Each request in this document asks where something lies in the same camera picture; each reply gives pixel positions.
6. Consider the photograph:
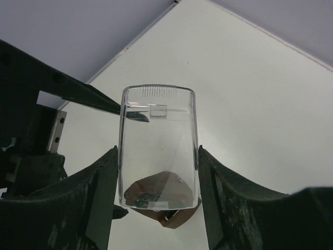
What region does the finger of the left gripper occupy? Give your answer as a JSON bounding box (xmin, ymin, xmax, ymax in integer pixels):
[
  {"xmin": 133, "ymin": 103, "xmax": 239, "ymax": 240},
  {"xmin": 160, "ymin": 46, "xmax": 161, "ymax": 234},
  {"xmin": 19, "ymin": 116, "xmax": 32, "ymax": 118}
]
[{"xmin": 0, "ymin": 39, "xmax": 150, "ymax": 123}]

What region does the clear plastic metronome cover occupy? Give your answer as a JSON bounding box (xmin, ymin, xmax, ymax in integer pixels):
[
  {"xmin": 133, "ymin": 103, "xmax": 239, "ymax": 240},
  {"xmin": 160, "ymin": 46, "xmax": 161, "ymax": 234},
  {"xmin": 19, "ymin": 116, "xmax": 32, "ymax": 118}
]
[{"xmin": 118, "ymin": 84, "xmax": 199, "ymax": 207}]

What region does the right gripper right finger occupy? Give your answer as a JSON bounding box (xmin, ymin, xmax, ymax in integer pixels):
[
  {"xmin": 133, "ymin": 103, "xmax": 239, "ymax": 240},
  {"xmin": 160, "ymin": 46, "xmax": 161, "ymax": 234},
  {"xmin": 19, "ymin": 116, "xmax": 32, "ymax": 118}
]
[{"xmin": 198, "ymin": 148, "xmax": 332, "ymax": 249}]

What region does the brown wooden metronome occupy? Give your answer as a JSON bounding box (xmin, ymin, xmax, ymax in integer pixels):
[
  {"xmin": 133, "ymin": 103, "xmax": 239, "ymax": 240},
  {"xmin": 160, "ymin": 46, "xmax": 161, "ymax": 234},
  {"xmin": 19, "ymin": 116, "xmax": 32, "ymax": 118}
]
[{"xmin": 123, "ymin": 171, "xmax": 201, "ymax": 229}]

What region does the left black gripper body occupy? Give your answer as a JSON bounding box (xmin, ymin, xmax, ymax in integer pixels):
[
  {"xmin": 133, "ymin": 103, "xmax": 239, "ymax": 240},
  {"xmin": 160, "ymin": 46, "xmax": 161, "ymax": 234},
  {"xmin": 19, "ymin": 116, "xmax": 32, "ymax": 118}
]
[{"xmin": 1, "ymin": 83, "xmax": 67, "ymax": 199}]

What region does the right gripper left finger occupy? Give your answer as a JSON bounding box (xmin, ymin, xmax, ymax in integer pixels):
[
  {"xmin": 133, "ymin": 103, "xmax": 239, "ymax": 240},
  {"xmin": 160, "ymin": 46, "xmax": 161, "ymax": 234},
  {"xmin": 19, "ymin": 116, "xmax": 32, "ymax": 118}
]
[{"xmin": 1, "ymin": 147, "xmax": 129, "ymax": 249}]

